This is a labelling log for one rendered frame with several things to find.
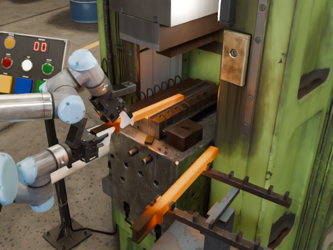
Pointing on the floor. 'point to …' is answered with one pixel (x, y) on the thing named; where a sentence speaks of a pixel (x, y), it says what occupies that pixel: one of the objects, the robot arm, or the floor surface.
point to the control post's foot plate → (64, 243)
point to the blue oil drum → (83, 11)
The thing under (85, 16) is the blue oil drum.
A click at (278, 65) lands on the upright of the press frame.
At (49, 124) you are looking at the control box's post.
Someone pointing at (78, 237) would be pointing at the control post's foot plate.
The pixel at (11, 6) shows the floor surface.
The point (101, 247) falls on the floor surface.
